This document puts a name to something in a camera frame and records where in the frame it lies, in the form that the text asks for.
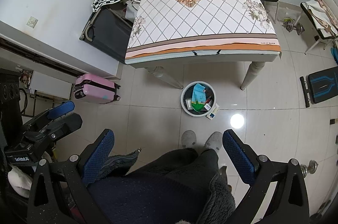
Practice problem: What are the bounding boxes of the white dining table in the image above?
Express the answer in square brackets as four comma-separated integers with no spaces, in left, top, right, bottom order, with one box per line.
[124,0,282,90]

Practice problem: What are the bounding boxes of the pink suitcase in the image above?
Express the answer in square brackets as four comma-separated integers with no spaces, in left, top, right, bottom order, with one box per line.
[73,74,121,105]

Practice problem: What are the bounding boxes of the black frame chair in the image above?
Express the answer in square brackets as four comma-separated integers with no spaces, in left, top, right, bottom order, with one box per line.
[300,0,338,54]

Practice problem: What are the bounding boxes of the person's legs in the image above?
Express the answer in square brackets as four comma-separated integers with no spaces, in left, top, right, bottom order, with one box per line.
[87,147,235,224]

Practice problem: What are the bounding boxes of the black perforated case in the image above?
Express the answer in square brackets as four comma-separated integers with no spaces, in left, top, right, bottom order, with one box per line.
[0,68,22,117]

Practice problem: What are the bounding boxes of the white cloth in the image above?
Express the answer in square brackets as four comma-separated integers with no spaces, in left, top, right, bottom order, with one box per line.
[124,0,142,20]

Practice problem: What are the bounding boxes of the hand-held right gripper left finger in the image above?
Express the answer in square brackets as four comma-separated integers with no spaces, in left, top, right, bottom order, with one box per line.
[26,129,115,224]

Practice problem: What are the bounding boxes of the blue green packet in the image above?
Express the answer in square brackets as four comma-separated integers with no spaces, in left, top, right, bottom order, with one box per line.
[191,83,207,111]

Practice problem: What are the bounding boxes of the grey slipper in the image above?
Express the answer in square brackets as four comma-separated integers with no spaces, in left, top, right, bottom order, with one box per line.
[204,132,223,152]
[182,130,197,148]

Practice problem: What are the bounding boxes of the white blue medicine box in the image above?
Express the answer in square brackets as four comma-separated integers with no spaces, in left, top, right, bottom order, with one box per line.
[206,104,220,121]

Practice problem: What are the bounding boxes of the round grey trash bin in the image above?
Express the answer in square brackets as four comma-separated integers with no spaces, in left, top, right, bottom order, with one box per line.
[180,81,217,118]

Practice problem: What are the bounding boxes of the black blue exercise bench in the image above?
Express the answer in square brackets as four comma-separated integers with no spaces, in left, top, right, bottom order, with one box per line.
[300,68,338,108]

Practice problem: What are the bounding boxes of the grey fleece jacket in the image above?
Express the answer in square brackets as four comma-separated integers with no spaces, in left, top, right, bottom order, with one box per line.
[102,148,235,224]

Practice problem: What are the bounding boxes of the beige tote bag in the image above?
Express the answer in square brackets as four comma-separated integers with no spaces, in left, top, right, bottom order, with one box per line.
[304,0,338,37]

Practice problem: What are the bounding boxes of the chrome dumbbell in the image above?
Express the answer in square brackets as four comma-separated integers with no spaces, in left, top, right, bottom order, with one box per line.
[300,159,319,177]
[282,19,304,35]

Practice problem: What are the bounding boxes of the dark grey suitcase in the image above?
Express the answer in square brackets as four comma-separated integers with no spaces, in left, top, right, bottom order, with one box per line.
[80,6,134,63]

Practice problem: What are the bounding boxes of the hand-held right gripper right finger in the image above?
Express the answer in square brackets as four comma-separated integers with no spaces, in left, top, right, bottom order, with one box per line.
[222,129,310,224]

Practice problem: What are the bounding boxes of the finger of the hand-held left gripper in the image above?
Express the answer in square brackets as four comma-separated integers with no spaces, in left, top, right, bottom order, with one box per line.
[22,100,76,133]
[50,113,83,139]

